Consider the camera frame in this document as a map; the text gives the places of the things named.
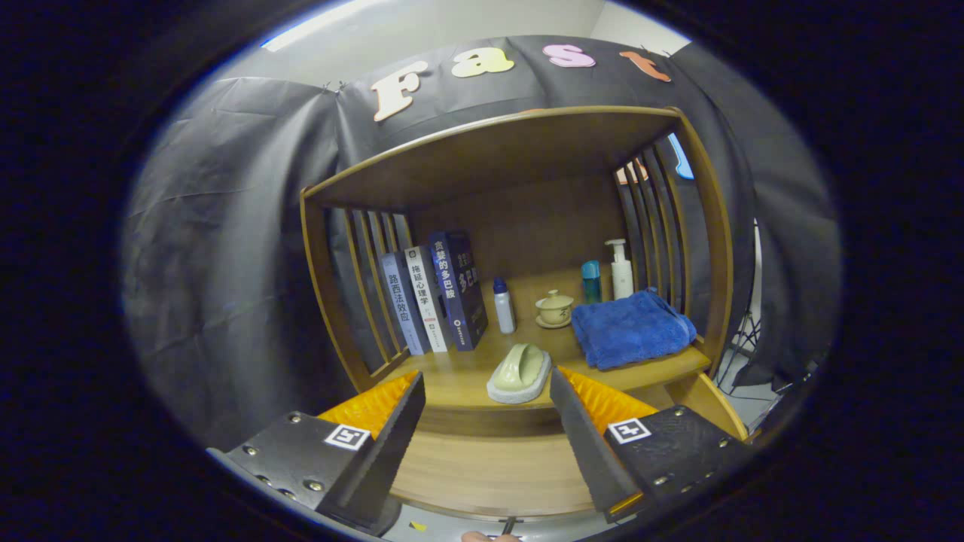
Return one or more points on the blue folded towel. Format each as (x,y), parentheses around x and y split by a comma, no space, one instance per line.
(629,331)

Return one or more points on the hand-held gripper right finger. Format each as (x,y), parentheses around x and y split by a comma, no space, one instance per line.
(584,444)

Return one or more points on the black backdrop cloth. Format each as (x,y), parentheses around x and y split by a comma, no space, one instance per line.
(226,248)

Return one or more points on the green and white brush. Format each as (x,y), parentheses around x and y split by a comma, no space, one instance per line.
(520,369)

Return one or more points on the white book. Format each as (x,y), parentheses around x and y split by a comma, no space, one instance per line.
(428,301)

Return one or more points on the wooden drawer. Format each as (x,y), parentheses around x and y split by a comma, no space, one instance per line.
(489,470)

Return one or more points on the wooden countertop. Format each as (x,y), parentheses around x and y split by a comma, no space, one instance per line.
(459,376)

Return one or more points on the dark blue book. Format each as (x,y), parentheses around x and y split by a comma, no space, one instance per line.
(456,293)

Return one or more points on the white bottle blue cap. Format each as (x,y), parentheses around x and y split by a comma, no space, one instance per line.
(504,312)

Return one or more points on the black tripod stand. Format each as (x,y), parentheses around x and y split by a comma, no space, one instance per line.
(747,331)

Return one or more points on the beige lidded teacup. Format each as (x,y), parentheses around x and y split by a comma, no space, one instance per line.
(555,310)

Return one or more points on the light blue book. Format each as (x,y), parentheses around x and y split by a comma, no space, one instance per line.
(403,309)

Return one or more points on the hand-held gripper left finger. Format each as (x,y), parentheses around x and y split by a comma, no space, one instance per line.
(392,452)

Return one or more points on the white pump bottle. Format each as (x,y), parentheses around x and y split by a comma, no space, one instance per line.
(622,278)

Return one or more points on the wooden cabinet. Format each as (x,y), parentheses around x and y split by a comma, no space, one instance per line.
(489,150)

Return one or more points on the teal bottle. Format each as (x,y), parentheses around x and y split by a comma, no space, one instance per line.
(591,284)

